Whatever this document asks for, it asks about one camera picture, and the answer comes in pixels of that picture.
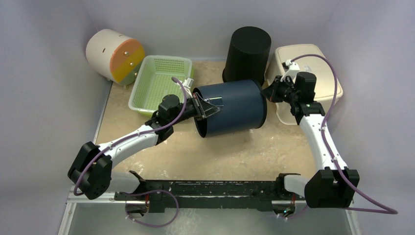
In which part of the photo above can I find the purple cable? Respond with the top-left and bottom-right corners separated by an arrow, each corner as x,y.
278,53 -> 398,221
72,76 -> 189,197

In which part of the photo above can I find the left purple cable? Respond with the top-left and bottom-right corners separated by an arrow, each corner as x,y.
72,76 -> 189,197

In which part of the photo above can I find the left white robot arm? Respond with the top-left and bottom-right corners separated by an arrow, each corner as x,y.
68,93 -> 223,200

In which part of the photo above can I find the large black plastic bin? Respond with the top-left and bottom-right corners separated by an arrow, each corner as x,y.
222,26 -> 272,86

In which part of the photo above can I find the white drum with coloured drawers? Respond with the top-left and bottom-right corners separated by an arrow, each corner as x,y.
85,29 -> 145,87

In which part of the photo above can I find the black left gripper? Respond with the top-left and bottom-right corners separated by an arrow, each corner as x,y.
170,94 -> 220,127

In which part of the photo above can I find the aluminium frame rail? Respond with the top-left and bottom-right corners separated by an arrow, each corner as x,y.
344,202 -> 354,216

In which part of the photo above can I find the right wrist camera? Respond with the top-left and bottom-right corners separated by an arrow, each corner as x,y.
280,59 -> 300,82

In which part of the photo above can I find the green and white tray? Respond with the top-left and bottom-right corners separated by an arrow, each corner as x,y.
128,55 -> 193,116

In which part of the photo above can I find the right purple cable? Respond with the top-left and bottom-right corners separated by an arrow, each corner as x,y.
278,53 -> 398,221

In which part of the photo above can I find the dark blue bin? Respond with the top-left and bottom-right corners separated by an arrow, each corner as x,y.
193,79 -> 267,138

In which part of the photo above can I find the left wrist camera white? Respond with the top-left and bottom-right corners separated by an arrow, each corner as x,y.
182,77 -> 194,94

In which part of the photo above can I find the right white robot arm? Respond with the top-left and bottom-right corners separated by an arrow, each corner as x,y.
262,72 -> 360,209

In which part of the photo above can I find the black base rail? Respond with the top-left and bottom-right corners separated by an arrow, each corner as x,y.
115,177 -> 305,214

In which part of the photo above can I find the cream perforated plastic basket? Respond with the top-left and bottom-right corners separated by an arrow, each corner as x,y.
265,44 -> 343,112

